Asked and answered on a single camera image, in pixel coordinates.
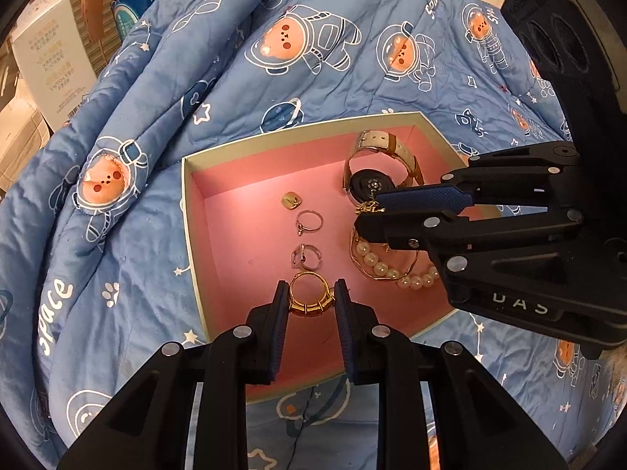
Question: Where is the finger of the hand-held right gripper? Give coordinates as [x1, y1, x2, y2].
[354, 204, 609, 305]
[375, 140, 582, 213]

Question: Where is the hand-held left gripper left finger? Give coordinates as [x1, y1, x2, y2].
[58, 280, 291, 470]

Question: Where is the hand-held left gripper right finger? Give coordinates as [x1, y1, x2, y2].
[334, 277, 570, 470]

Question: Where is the gold ring with amber stones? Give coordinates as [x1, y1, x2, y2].
[288, 272, 340, 317]

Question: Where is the thin gold bangle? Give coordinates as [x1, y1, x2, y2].
[350, 226, 423, 283]

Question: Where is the white pearl bracelet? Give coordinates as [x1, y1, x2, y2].
[355, 239, 440, 291]

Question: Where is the wide silver ring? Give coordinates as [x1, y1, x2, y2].
[291, 243, 325, 272]

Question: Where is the pale green box pink lining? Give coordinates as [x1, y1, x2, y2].
[181, 111, 497, 405]

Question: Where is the thin silver ring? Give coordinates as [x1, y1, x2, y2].
[295, 210, 324, 237]

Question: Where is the beige fluffy fur trim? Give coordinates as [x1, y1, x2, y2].
[594, 347, 627, 405]

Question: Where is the blue printed blanket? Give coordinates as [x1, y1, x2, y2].
[0, 0, 627, 470]

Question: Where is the white plastic appliance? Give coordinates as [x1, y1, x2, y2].
[0, 72, 53, 193]

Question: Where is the blue plastic packet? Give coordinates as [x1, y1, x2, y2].
[110, 0, 170, 43]

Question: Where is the white cardboard carton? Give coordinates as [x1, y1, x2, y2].
[12, 0, 100, 129]

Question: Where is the wristwatch with tan strap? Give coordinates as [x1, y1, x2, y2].
[341, 128, 425, 207]

